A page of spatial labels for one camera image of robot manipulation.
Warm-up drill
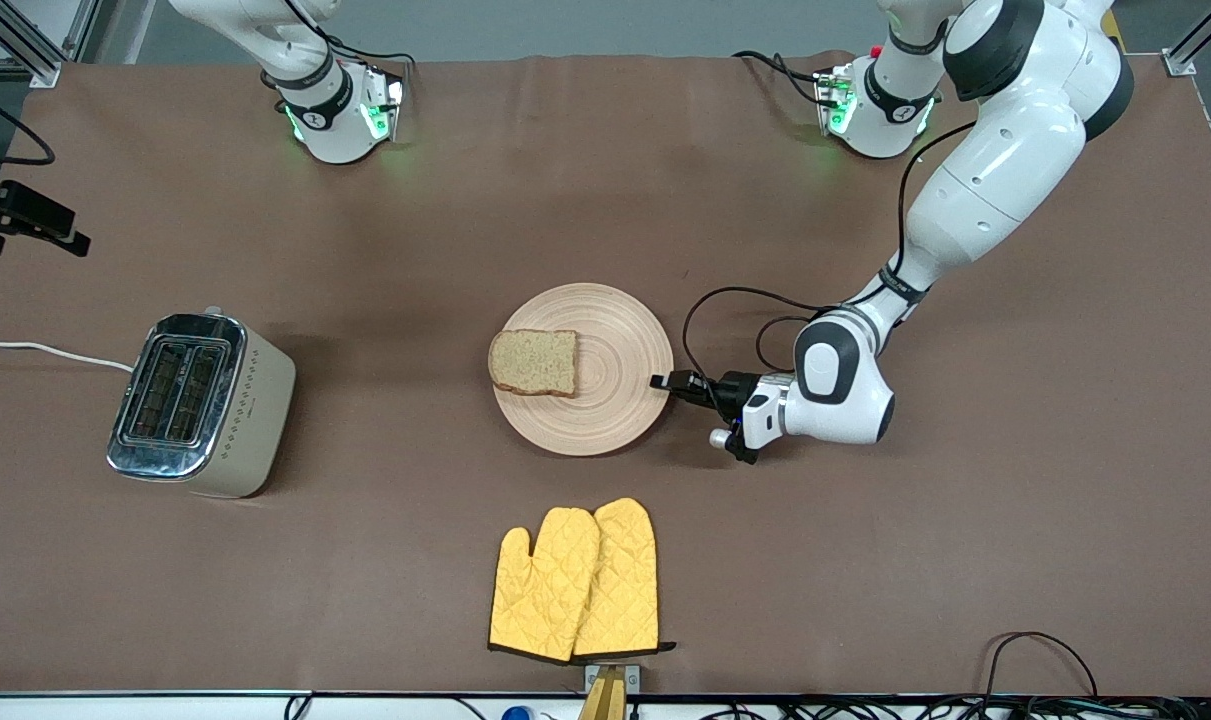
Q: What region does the aluminium frame post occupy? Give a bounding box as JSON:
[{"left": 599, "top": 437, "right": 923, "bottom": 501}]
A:
[
  {"left": 1162, "top": 0, "right": 1211, "bottom": 77},
  {"left": 0, "top": 0, "right": 102, "bottom": 87}
]

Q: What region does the black left base cable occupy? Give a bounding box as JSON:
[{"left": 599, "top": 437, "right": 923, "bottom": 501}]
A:
[{"left": 732, "top": 49, "right": 828, "bottom": 107}]

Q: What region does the beige chrome two-slot toaster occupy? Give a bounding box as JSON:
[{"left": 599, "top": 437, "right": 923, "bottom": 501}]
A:
[{"left": 106, "top": 306, "right": 297, "bottom": 499}]

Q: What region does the brown bread slice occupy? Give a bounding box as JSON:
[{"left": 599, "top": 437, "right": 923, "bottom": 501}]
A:
[{"left": 488, "top": 329, "right": 579, "bottom": 398}]

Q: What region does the white toaster power cable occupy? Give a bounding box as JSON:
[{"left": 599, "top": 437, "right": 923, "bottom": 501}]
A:
[{"left": 0, "top": 337, "right": 134, "bottom": 373}]

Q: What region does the black cable loop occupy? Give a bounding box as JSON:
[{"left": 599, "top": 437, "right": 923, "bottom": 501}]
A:
[{"left": 983, "top": 630, "right": 1101, "bottom": 701}]

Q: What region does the round light wooden plate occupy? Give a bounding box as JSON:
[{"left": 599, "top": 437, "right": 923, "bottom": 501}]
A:
[{"left": 492, "top": 283, "right": 675, "bottom": 458}]

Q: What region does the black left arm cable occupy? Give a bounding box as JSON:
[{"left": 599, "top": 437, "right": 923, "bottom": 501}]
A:
[{"left": 681, "top": 120, "right": 978, "bottom": 379}]

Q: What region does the small metal bracket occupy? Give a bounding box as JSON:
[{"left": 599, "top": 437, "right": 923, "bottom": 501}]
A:
[{"left": 585, "top": 663, "right": 642, "bottom": 694}]

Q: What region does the black right base cable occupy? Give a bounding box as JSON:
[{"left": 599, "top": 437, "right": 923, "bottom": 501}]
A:
[{"left": 285, "top": 0, "right": 417, "bottom": 73}]

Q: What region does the black cable bundle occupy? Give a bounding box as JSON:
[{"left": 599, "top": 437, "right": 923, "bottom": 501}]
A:
[{"left": 705, "top": 695, "right": 1211, "bottom": 720}]

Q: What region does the brown table cover sheet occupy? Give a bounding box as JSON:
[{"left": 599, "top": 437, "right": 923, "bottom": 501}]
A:
[{"left": 0, "top": 50, "right": 1211, "bottom": 697}]

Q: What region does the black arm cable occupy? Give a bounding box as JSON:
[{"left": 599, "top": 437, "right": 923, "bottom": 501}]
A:
[
  {"left": 0, "top": 85, "right": 57, "bottom": 168},
  {"left": 681, "top": 120, "right": 978, "bottom": 379}
]

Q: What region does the yellow quilted oven mitt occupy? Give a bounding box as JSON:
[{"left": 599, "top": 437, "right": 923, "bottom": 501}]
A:
[
  {"left": 489, "top": 507, "right": 601, "bottom": 664},
  {"left": 573, "top": 497, "right": 678, "bottom": 659}
]

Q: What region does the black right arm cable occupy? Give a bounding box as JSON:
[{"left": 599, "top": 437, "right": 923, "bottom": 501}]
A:
[{"left": 0, "top": 85, "right": 57, "bottom": 168}]

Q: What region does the black base cable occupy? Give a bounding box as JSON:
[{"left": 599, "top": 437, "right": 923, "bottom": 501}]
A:
[
  {"left": 285, "top": 0, "right": 417, "bottom": 73},
  {"left": 732, "top": 49, "right": 828, "bottom": 107}
]

